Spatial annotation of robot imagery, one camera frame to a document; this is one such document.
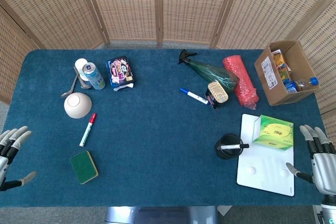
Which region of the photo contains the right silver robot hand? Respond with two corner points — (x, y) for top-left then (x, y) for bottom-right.
(285, 125), (336, 196)

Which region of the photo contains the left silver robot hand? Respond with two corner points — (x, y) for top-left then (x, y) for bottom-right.
(0, 125), (37, 192)

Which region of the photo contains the red whiteboard marker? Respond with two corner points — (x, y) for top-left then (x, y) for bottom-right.
(79, 113), (97, 147)

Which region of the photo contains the black whiteboard marker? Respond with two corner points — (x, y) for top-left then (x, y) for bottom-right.
(220, 143), (250, 150)

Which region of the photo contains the black mesh pen cup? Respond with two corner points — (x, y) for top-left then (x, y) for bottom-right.
(214, 133), (244, 160)

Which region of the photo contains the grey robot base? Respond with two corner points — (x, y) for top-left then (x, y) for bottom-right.
(104, 205), (218, 224)

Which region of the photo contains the blue whiteboard marker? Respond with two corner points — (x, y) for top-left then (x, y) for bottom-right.
(180, 88), (209, 105)

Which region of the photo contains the white board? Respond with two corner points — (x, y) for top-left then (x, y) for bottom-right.
(236, 113), (295, 197)

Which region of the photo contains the green tissue box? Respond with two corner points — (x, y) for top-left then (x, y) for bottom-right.
(252, 115), (294, 152)

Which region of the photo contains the beige upturned bowl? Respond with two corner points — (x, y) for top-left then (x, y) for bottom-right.
(64, 92), (93, 119)

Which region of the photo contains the green yellow sponge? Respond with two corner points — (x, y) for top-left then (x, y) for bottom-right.
(70, 150), (99, 185)

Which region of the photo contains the metal spoon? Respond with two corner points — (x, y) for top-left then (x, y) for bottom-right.
(60, 66), (80, 98)

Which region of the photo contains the clear bottle with blue cap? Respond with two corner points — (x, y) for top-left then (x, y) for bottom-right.
(295, 77), (319, 91)

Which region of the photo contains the blue snack packet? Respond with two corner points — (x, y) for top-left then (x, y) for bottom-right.
(283, 79), (299, 94)

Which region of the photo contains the brown cardboard box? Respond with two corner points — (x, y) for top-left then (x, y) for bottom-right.
(254, 40), (320, 106)

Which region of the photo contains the yellow snack packet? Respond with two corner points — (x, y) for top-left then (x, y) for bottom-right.
(271, 50), (286, 69)
(277, 66), (292, 82)

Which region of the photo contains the white plastic cup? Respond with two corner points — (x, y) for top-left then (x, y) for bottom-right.
(74, 58), (89, 81)

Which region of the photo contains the light blue drink can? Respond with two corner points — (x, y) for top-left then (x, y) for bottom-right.
(82, 62), (106, 90)

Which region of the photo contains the red bubble wrap roll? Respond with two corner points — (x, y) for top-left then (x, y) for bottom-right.
(222, 55), (259, 110)

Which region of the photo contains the black purple snack packet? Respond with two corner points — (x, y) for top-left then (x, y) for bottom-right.
(106, 56), (135, 91)

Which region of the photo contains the black luncheon meat can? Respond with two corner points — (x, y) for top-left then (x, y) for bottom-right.
(204, 81), (229, 110)

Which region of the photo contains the blue table cloth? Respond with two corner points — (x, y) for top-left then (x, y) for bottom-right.
(0, 49), (336, 208)

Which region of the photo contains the green spray bottle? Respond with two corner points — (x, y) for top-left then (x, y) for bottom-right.
(177, 49), (240, 93)

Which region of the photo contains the woven bamboo folding screen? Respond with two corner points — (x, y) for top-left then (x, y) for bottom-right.
(0, 0), (336, 141)

